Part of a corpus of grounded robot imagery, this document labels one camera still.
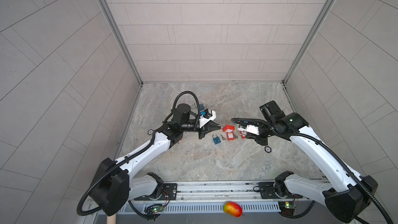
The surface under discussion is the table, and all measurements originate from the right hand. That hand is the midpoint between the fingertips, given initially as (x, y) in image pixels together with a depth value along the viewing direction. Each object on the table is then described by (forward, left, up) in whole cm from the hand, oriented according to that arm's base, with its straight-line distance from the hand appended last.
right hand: (247, 134), depth 72 cm
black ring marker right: (-1, -14, -17) cm, 22 cm away
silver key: (+7, +9, -16) cm, 20 cm away
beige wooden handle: (-27, +60, -12) cm, 67 cm away
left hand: (+2, +13, +6) cm, 14 cm away
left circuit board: (-25, +43, -12) cm, 51 cm away
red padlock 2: (+7, +5, -15) cm, 17 cm away
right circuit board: (-27, -15, -18) cm, 36 cm away
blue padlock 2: (+29, +21, -14) cm, 39 cm away
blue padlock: (+5, +14, -15) cm, 21 cm away
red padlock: (0, +9, +6) cm, 11 cm away
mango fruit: (-27, +10, -13) cm, 31 cm away
